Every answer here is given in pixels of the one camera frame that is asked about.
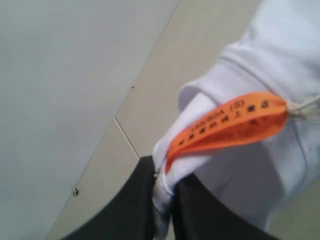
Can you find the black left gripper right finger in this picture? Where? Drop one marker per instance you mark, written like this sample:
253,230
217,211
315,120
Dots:
198,215

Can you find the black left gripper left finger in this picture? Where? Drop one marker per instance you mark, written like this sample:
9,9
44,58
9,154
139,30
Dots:
129,215

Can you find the white t-shirt red lettering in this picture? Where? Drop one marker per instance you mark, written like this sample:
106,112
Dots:
279,53

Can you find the orange garment tag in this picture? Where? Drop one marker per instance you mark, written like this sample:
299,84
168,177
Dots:
243,120

